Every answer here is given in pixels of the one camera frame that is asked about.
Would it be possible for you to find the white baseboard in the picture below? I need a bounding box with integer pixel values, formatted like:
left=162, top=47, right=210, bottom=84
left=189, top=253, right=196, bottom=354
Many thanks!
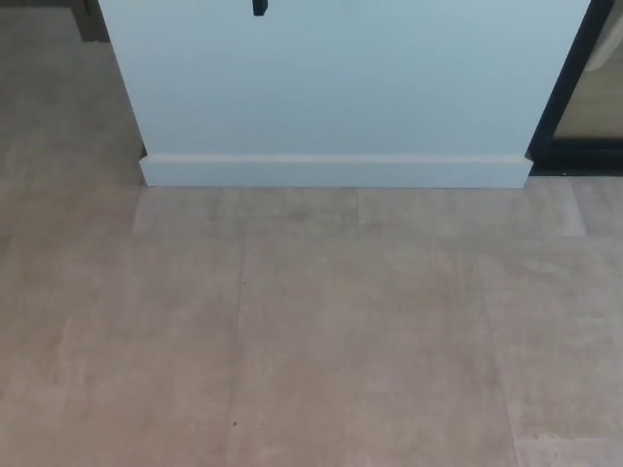
left=139, top=154, right=533, bottom=190

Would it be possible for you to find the brown wooden door frame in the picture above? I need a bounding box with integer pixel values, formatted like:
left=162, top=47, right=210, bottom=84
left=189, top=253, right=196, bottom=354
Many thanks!
left=72, top=0, right=115, bottom=45

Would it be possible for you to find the black metal door frame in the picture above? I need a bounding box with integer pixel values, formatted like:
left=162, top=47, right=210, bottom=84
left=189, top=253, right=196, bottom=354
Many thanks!
left=529, top=0, right=623, bottom=177

